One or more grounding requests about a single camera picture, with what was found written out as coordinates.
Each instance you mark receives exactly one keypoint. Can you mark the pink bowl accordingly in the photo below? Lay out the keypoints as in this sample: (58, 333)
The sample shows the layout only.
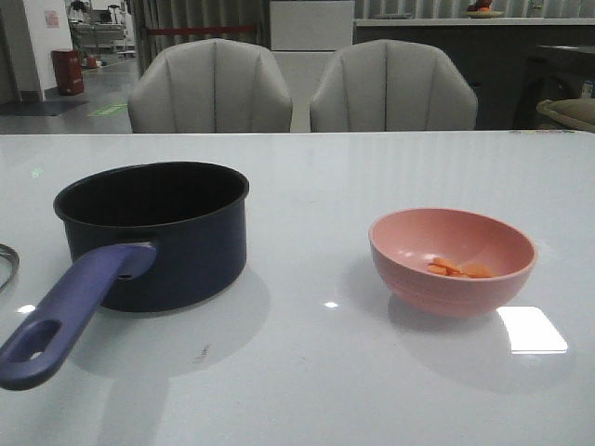
(404, 242)

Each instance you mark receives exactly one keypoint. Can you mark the orange ham slices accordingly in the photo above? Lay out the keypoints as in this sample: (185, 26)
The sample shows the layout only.
(449, 268)

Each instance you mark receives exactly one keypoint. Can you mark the glass lid blue knob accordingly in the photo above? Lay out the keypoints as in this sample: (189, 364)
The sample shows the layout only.
(10, 263)

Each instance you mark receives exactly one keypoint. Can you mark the dark blue saucepan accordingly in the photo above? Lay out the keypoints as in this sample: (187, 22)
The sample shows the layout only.
(143, 238)

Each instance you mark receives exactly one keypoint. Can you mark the left grey chair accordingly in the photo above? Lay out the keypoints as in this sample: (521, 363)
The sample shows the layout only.
(211, 86)

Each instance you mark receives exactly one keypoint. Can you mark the grey chair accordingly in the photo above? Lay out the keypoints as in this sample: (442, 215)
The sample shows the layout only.
(211, 86)
(390, 85)

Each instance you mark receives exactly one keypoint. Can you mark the right grey chair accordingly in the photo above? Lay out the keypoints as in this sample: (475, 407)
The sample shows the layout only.
(390, 85)

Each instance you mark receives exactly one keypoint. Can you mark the white cabinet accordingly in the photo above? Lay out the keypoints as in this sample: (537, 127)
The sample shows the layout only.
(304, 34)

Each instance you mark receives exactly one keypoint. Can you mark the grey striped curtain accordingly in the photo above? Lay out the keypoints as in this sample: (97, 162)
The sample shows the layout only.
(160, 24)

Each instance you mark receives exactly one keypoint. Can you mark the dark counter unit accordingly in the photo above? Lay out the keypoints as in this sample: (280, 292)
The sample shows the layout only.
(492, 54)

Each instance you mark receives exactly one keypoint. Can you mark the red cabinet box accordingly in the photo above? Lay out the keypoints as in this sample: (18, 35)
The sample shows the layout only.
(68, 72)

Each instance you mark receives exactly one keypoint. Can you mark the fruit plate on counter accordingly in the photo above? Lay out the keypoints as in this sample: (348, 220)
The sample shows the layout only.
(482, 9)

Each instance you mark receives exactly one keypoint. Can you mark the beige cushion seat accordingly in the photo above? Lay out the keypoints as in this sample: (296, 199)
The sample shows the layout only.
(576, 113)

